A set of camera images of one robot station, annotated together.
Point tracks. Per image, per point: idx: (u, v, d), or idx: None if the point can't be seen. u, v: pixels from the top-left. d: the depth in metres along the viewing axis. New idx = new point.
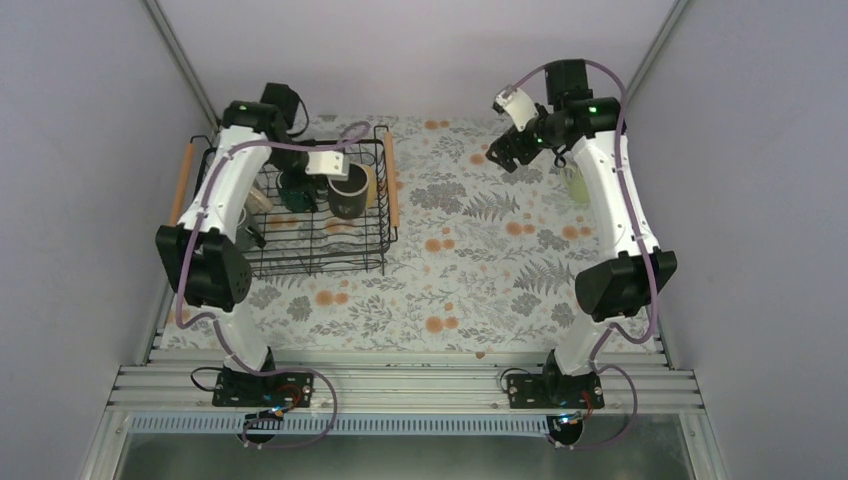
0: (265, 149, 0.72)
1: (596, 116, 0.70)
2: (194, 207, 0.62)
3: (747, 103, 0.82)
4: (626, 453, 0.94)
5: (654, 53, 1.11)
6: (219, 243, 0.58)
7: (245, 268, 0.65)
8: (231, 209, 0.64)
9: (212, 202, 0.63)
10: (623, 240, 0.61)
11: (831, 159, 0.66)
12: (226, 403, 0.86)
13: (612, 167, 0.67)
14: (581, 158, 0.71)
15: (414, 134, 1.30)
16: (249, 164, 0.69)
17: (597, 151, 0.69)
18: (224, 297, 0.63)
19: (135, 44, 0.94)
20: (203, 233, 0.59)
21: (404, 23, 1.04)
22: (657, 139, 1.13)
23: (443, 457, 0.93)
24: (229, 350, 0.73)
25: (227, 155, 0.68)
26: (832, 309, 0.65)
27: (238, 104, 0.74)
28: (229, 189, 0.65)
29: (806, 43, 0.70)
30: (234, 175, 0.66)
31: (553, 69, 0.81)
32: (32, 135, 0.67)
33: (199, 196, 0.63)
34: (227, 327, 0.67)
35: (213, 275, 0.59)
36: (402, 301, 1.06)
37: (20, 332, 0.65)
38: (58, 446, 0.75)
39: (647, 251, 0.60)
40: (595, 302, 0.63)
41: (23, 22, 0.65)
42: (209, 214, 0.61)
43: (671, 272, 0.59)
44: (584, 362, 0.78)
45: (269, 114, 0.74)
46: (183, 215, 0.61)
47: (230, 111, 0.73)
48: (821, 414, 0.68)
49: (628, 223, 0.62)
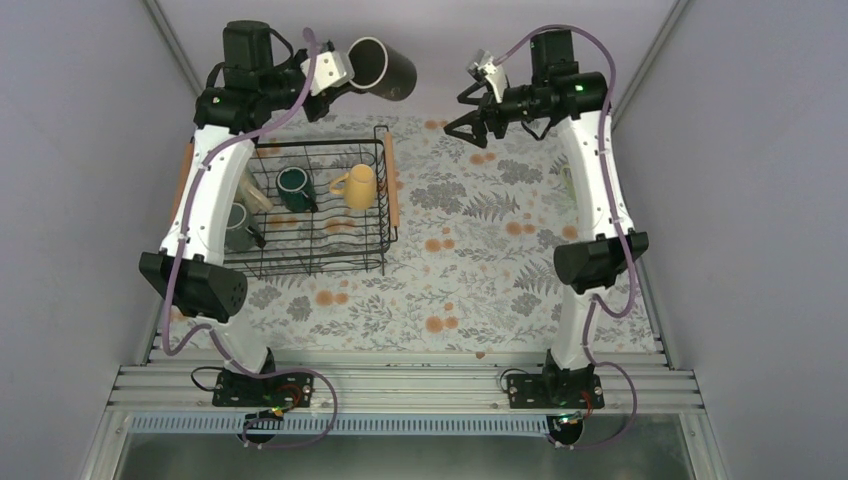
0: (244, 147, 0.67)
1: (582, 95, 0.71)
2: (174, 232, 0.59)
3: (746, 103, 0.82)
4: (627, 453, 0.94)
5: (655, 51, 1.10)
6: (205, 269, 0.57)
7: (240, 280, 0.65)
8: (214, 226, 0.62)
9: (193, 224, 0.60)
10: (600, 223, 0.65)
11: (830, 158, 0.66)
12: (226, 402, 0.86)
13: (595, 149, 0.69)
14: (566, 138, 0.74)
15: (414, 134, 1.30)
16: (230, 170, 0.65)
17: (581, 133, 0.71)
18: (217, 310, 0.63)
19: (135, 43, 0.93)
20: (186, 261, 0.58)
21: (404, 23, 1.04)
22: (657, 138, 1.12)
23: (443, 457, 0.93)
24: (227, 356, 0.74)
25: (203, 167, 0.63)
26: (833, 308, 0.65)
27: (209, 95, 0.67)
28: (209, 206, 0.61)
29: (806, 40, 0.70)
30: (214, 188, 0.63)
31: (537, 39, 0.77)
32: (31, 134, 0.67)
33: (179, 217, 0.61)
34: (224, 336, 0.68)
35: (202, 295, 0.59)
36: (401, 301, 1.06)
37: (20, 332, 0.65)
38: (59, 445, 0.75)
39: (622, 232, 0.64)
40: (572, 276, 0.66)
41: (22, 21, 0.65)
42: (190, 238, 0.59)
43: (643, 250, 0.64)
44: (578, 350, 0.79)
45: (246, 105, 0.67)
46: (165, 240, 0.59)
47: (203, 104, 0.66)
48: (822, 414, 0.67)
49: (607, 206, 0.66)
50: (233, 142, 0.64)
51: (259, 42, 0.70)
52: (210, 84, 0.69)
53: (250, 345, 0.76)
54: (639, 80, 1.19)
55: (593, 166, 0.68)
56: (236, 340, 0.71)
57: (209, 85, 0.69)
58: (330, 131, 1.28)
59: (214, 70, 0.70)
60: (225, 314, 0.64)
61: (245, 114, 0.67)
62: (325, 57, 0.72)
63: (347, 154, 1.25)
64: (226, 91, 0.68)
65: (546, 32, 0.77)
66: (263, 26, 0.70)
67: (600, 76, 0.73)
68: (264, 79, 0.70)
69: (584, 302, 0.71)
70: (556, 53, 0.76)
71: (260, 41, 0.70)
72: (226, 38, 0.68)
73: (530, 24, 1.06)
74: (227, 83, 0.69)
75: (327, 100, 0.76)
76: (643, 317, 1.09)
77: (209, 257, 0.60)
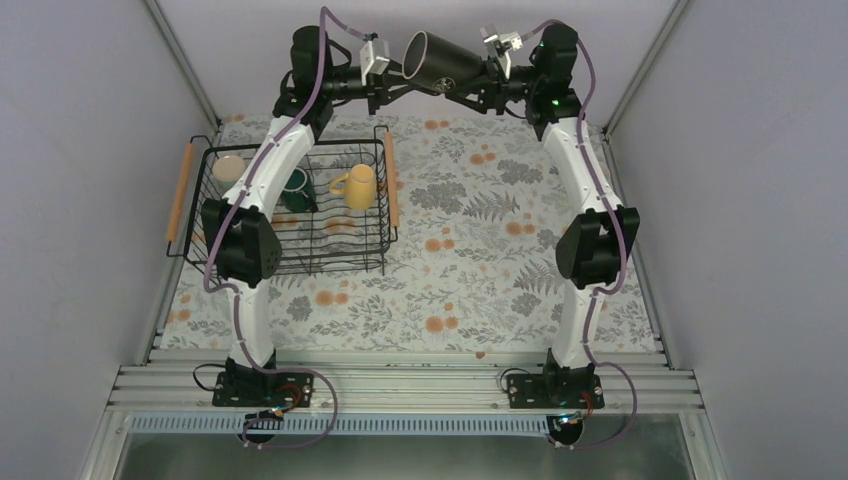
0: (309, 140, 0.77)
1: (559, 109, 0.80)
2: (237, 185, 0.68)
3: (744, 103, 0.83)
4: (627, 453, 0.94)
5: (654, 52, 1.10)
6: (255, 221, 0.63)
7: (278, 250, 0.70)
8: (271, 191, 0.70)
9: (255, 183, 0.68)
10: (588, 200, 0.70)
11: (828, 157, 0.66)
12: (226, 403, 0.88)
13: (575, 144, 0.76)
14: (550, 143, 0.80)
15: (414, 134, 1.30)
16: (292, 152, 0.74)
17: (561, 133, 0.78)
18: (253, 271, 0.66)
19: (135, 43, 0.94)
20: (243, 210, 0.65)
21: (402, 24, 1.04)
22: (657, 138, 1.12)
23: (443, 457, 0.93)
24: (240, 336, 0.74)
25: (273, 141, 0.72)
26: (833, 308, 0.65)
27: (288, 96, 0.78)
28: (271, 173, 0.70)
29: (804, 41, 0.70)
30: (279, 160, 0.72)
31: (550, 48, 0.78)
32: (31, 134, 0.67)
33: (244, 176, 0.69)
34: (246, 303, 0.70)
35: (245, 250, 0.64)
36: (401, 301, 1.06)
37: (19, 332, 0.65)
38: (57, 446, 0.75)
39: (611, 207, 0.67)
40: (570, 261, 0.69)
41: (24, 21, 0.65)
42: (250, 193, 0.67)
43: (635, 228, 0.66)
44: (578, 349, 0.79)
45: (315, 108, 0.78)
46: (228, 191, 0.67)
47: (280, 101, 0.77)
48: (821, 412, 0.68)
49: (593, 185, 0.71)
50: (300, 130, 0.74)
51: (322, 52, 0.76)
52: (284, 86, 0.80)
53: (262, 333, 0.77)
54: (637, 81, 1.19)
55: (575, 157, 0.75)
56: (255, 314, 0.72)
57: (285, 87, 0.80)
58: (330, 131, 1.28)
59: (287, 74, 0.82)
60: (256, 279, 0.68)
61: (313, 115, 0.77)
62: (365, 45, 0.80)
63: (347, 155, 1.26)
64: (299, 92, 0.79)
65: (560, 52, 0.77)
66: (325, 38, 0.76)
67: (577, 102, 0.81)
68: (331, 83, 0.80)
69: (585, 298, 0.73)
70: (557, 69, 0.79)
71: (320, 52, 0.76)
72: (291, 53, 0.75)
73: (529, 25, 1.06)
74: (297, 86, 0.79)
75: (376, 88, 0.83)
76: (644, 317, 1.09)
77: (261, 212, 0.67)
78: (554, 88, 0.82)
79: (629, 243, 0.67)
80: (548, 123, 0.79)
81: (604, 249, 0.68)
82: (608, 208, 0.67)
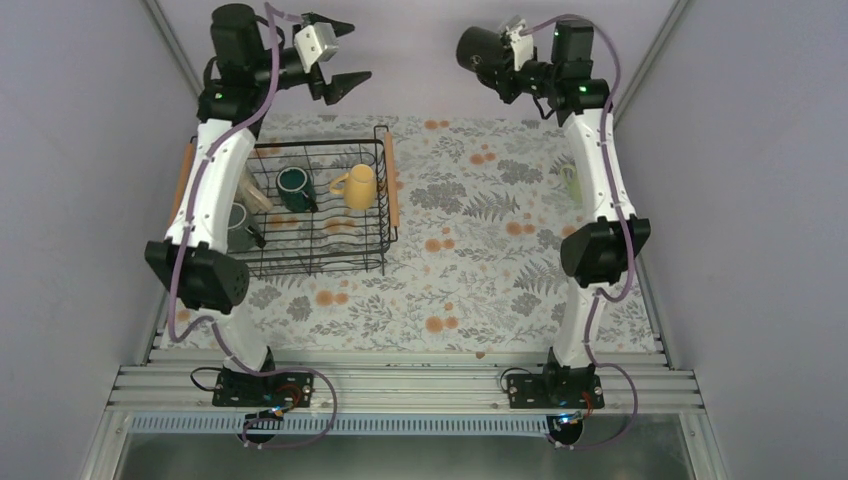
0: (247, 139, 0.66)
1: (586, 96, 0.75)
2: (179, 220, 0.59)
3: (745, 103, 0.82)
4: (627, 453, 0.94)
5: (654, 52, 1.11)
6: (211, 256, 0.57)
7: (243, 270, 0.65)
8: (218, 216, 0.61)
9: (198, 212, 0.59)
10: (602, 207, 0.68)
11: (828, 158, 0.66)
12: (226, 402, 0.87)
13: (597, 141, 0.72)
14: (570, 133, 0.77)
15: (414, 134, 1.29)
16: (233, 161, 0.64)
17: (584, 126, 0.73)
18: (222, 300, 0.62)
19: (135, 44, 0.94)
20: (192, 247, 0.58)
21: (402, 24, 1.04)
22: (657, 138, 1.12)
23: (443, 457, 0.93)
24: (229, 352, 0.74)
25: (207, 157, 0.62)
26: (832, 308, 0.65)
27: (214, 90, 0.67)
28: (214, 194, 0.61)
29: (804, 42, 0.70)
30: (218, 177, 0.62)
31: (564, 32, 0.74)
32: (31, 133, 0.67)
33: (184, 206, 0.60)
34: (226, 330, 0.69)
35: (206, 283, 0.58)
36: (401, 301, 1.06)
37: (20, 331, 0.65)
38: (58, 445, 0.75)
39: (624, 216, 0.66)
40: (576, 265, 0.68)
41: (24, 21, 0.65)
42: (195, 226, 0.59)
43: (644, 238, 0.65)
44: (578, 348, 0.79)
45: (248, 98, 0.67)
46: (170, 229, 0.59)
47: (204, 96, 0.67)
48: (820, 412, 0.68)
49: (609, 192, 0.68)
50: (236, 133, 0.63)
51: (248, 30, 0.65)
52: (208, 78, 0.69)
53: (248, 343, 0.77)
54: (638, 80, 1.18)
55: (595, 156, 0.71)
56: (237, 334, 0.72)
57: (210, 80, 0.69)
58: (330, 132, 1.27)
59: (209, 64, 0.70)
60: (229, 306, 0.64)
61: (247, 108, 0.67)
62: (307, 30, 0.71)
63: (347, 154, 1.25)
64: (226, 85, 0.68)
65: (573, 33, 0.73)
66: (251, 14, 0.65)
67: (604, 85, 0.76)
68: (260, 70, 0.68)
69: (587, 297, 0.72)
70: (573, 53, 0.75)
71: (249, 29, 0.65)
72: (212, 33, 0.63)
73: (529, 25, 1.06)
74: (225, 76, 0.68)
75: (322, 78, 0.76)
76: (644, 317, 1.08)
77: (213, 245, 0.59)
78: (575, 79, 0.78)
79: (634, 250, 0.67)
80: (573, 113, 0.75)
81: (610, 252, 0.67)
82: (619, 217, 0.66)
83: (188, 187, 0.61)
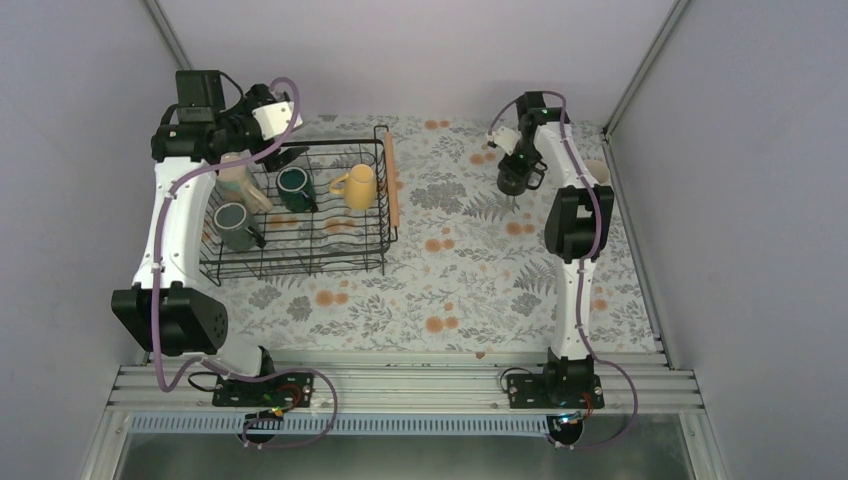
0: (209, 177, 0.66)
1: (547, 116, 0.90)
2: (147, 262, 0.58)
3: (746, 105, 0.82)
4: (627, 453, 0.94)
5: (654, 53, 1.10)
6: (186, 296, 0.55)
7: (220, 311, 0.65)
8: (189, 254, 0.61)
9: (166, 252, 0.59)
10: (570, 180, 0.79)
11: (829, 160, 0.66)
12: (226, 402, 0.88)
13: (559, 138, 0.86)
14: (539, 142, 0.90)
15: (414, 134, 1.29)
16: (197, 198, 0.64)
17: (547, 131, 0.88)
18: (202, 344, 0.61)
19: (134, 46, 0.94)
20: (165, 289, 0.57)
21: (401, 26, 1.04)
22: (657, 139, 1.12)
23: (443, 457, 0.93)
24: (224, 370, 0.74)
25: (169, 195, 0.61)
26: (833, 310, 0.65)
27: (167, 128, 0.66)
28: (181, 232, 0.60)
29: (805, 44, 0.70)
30: (182, 217, 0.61)
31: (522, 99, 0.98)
32: (31, 134, 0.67)
33: (151, 248, 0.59)
34: (217, 360, 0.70)
35: (183, 325, 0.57)
36: (401, 301, 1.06)
37: (19, 331, 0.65)
38: (58, 445, 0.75)
39: (588, 184, 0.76)
40: (555, 234, 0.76)
41: (24, 24, 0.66)
42: (165, 267, 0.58)
43: (612, 203, 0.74)
44: (574, 336, 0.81)
45: (203, 135, 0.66)
46: (138, 273, 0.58)
47: (158, 135, 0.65)
48: (820, 412, 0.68)
49: (574, 169, 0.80)
50: (198, 172, 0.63)
51: (214, 84, 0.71)
52: (165, 121, 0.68)
53: (242, 351, 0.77)
54: (638, 81, 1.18)
55: (560, 147, 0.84)
56: (228, 355, 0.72)
57: (165, 122, 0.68)
58: (330, 132, 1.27)
59: (169, 110, 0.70)
60: (211, 348, 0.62)
61: (203, 144, 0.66)
62: (283, 106, 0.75)
63: (347, 155, 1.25)
64: (181, 126, 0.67)
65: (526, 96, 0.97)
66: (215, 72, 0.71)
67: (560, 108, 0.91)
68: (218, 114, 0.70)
69: (573, 274, 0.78)
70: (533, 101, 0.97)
71: (214, 82, 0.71)
72: (179, 81, 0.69)
73: (530, 26, 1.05)
74: (182, 120, 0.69)
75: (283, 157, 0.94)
76: (644, 317, 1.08)
77: (187, 283, 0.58)
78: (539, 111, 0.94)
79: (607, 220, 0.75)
80: (539, 126, 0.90)
81: (586, 224, 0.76)
82: (586, 185, 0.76)
83: (152, 229, 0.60)
